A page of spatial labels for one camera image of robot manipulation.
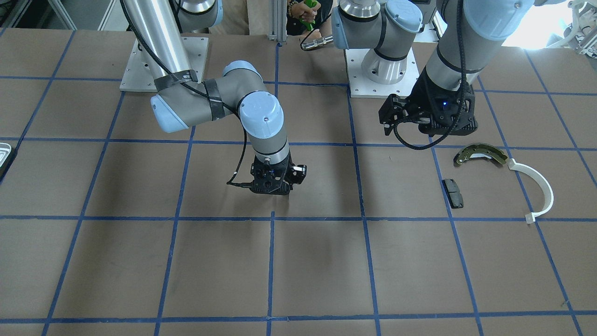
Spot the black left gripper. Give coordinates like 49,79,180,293
406,70,478,136

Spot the brass brake shoe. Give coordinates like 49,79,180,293
453,143,509,166

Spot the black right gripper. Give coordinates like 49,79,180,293
250,159,293,196

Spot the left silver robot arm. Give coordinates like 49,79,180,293
331,0,535,136

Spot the silver metal tray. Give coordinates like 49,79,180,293
0,143,13,174

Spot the white curved plastic part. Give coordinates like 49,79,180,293
507,159,554,224

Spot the dark grey brake pad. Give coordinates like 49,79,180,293
442,179,464,209

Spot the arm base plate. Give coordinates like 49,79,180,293
345,49,419,98
120,37,209,92

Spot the aluminium frame post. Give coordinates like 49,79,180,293
267,0,287,44

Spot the person in beige shirt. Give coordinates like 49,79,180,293
208,0,338,38

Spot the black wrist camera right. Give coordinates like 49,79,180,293
288,164,307,184

